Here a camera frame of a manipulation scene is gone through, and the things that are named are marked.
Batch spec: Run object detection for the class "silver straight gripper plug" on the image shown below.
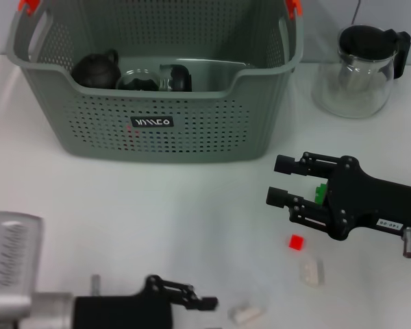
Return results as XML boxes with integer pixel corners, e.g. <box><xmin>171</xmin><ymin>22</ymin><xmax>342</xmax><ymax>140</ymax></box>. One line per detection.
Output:
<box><xmin>90</xmin><ymin>273</ymin><xmax>102</xmax><ymax>297</ymax></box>

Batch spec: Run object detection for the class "dark clay teapot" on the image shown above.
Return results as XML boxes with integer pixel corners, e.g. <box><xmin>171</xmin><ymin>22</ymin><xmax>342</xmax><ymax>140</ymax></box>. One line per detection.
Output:
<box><xmin>71</xmin><ymin>47</ymin><xmax>121</xmax><ymax>89</ymax></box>

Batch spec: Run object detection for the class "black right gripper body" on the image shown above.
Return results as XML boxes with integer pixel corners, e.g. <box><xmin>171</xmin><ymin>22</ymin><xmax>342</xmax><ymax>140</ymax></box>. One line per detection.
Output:
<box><xmin>323</xmin><ymin>155</ymin><xmax>411</xmax><ymax>242</ymax></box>

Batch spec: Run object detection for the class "glass pitcher black lid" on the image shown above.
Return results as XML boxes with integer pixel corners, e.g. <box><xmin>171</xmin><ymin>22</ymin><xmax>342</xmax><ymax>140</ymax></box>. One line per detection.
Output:
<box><xmin>310</xmin><ymin>23</ymin><xmax>411</xmax><ymax>119</ymax></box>

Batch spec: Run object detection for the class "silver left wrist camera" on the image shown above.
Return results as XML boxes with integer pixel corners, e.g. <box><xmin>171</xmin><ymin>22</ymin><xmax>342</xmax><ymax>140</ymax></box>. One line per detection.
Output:
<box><xmin>0</xmin><ymin>210</ymin><xmax>45</xmax><ymax>296</ymax></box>

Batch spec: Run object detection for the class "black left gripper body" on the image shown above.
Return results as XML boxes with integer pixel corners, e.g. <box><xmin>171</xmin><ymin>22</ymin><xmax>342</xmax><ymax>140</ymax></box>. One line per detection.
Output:
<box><xmin>71</xmin><ymin>287</ymin><xmax>175</xmax><ymax>329</ymax></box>

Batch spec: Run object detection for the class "grey perforated storage bin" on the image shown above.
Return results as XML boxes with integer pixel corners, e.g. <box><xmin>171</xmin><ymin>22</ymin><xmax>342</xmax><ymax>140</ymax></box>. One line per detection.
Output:
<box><xmin>5</xmin><ymin>0</ymin><xmax>305</xmax><ymax>165</ymax></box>

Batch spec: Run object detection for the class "chunky white brick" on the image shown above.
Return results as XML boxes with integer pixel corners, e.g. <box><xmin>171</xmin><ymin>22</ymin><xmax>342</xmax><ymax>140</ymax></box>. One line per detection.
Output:
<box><xmin>299</xmin><ymin>257</ymin><xmax>325</xmax><ymax>287</ymax></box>

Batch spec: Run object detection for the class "orange bin clip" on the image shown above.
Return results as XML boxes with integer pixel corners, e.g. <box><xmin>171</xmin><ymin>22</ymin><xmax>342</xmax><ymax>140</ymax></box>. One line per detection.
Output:
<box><xmin>18</xmin><ymin>0</ymin><xmax>42</xmax><ymax>16</ymax></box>
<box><xmin>286</xmin><ymin>0</ymin><xmax>302</xmax><ymax>18</ymax></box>

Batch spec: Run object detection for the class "chunky green brick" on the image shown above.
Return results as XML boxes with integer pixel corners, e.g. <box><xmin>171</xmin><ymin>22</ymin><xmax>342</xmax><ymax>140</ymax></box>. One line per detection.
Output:
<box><xmin>313</xmin><ymin>182</ymin><xmax>328</xmax><ymax>206</ymax></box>

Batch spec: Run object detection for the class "flat white brick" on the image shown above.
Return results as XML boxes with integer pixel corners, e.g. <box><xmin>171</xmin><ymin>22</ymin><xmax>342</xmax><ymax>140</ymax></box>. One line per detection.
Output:
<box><xmin>227</xmin><ymin>300</ymin><xmax>265</xmax><ymax>325</ymax></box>

